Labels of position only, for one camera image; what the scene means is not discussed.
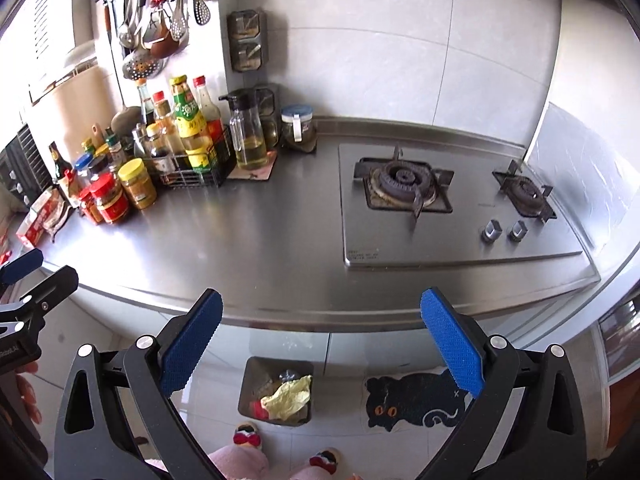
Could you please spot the black cat floor mat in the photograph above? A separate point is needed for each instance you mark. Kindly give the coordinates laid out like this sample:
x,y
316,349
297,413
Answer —
x,y
400,400

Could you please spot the silver cap shaker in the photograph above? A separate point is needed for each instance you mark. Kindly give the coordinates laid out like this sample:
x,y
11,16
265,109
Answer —
x,y
140,140

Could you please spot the silver stove knob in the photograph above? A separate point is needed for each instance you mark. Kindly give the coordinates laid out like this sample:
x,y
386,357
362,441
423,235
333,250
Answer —
x,y
517,231
492,231

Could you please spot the glass oil bottle black cap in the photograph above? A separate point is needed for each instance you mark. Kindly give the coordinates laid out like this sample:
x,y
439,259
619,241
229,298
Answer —
x,y
247,145

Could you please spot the tall dark sauce bottle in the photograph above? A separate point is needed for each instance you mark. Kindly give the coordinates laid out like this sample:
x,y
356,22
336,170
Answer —
x,y
146,102

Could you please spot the white cabinet door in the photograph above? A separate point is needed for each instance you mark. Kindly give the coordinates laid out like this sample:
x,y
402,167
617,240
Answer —
x,y
380,350
280,342

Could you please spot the person's left leg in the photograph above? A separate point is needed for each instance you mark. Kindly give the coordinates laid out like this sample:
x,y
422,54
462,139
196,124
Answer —
x,y
235,465

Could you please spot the red and white carton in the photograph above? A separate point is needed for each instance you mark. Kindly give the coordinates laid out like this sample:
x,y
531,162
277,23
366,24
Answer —
x,y
35,220

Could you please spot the red-cap bottle orange label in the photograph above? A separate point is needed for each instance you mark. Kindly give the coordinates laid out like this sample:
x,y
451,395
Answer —
x,y
162,112

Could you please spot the hanging metal kitchen utensils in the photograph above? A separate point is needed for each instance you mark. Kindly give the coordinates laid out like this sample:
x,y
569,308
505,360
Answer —
x,y
160,35

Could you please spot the white slipper with red bow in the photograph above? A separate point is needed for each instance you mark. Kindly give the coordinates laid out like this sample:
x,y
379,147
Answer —
x,y
247,435
324,460

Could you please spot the small red sauce jar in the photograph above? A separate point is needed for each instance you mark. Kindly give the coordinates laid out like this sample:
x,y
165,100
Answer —
x,y
87,205

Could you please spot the small dark bottle white cap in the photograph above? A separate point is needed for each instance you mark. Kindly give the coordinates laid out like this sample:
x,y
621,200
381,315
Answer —
x,y
159,155

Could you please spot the silver foil wrapper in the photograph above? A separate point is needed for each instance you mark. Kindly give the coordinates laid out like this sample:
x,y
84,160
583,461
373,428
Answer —
x,y
289,376

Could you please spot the black lid jar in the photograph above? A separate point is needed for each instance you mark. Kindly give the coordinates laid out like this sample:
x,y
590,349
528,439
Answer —
x,y
99,166

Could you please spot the large red lid sauce jar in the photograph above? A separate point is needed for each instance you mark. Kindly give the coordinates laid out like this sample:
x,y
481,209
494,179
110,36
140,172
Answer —
x,y
111,200

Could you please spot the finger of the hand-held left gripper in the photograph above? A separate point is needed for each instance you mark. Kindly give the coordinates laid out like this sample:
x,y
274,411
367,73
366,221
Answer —
x,y
50,292
22,265

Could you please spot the black countertop oven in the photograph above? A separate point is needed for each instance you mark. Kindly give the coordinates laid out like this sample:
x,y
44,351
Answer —
x,y
25,170

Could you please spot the stainless steel gas cooktop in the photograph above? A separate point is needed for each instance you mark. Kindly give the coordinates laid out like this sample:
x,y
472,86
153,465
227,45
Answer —
x,y
450,242

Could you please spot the brown and white packet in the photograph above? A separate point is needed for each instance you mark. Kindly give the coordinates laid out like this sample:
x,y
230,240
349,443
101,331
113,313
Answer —
x,y
61,215

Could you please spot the silver splash guard panel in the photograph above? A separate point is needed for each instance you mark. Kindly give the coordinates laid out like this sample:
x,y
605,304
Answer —
x,y
580,170

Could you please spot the small black burner grate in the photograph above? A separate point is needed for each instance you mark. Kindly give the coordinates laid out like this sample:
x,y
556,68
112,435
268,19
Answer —
x,y
525,192

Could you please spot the glass jar blue lid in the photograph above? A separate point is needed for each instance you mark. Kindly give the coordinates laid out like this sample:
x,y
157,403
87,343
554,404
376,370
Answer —
x,y
297,130

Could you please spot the brown wooden door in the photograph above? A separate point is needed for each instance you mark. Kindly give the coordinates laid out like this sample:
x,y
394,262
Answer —
x,y
620,340

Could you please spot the yellow paper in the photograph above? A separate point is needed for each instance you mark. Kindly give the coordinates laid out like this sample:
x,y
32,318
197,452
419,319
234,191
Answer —
x,y
287,396

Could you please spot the wall-mounted seasoning box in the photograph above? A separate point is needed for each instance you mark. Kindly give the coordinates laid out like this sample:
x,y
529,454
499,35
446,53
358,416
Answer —
x,y
246,25
267,101
248,57
271,132

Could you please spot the red snack wrapper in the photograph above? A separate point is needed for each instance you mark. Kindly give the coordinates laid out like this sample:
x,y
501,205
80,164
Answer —
x,y
260,408

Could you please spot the yellow lid jar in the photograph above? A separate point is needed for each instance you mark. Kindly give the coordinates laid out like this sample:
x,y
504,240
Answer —
x,y
137,185

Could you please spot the window with blinds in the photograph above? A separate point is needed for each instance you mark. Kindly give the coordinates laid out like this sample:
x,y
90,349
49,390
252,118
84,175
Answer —
x,y
50,15

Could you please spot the green cap bottle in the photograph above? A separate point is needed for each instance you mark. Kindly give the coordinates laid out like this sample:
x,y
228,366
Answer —
x,y
115,147

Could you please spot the large black burner grate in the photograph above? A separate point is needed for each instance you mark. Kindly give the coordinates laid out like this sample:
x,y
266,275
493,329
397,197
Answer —
x,y
405,180

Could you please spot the yellow-cap bottle green label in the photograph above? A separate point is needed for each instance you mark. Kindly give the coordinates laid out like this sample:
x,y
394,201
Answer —
x,y
190,125

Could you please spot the person's right leg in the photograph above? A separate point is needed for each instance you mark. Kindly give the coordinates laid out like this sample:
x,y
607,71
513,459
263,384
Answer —
x,y
320,475

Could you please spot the dark bottle red label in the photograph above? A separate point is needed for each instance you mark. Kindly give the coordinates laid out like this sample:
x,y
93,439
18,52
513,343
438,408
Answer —
x,y
59,165

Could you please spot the pink coaster mat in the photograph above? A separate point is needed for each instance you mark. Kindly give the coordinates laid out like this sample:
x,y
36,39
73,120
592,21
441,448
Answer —
x,y
260,172

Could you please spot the stainless steel trash bin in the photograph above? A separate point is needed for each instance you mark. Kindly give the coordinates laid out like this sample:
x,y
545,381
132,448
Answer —
x,y
250,385

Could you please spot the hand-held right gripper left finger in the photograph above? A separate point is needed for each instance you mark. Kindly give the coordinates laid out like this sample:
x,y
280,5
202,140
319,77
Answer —
x,y
192,340

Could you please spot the person's leg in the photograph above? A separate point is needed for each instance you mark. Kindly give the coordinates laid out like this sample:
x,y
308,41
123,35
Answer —
x,y
235,465
320,475

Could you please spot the person's left hand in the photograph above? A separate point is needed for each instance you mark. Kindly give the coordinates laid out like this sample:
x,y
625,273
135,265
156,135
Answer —
x,y
31,390

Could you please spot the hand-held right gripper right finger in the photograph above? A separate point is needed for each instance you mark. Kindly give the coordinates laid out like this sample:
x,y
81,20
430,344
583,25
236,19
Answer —
x,y
452,340

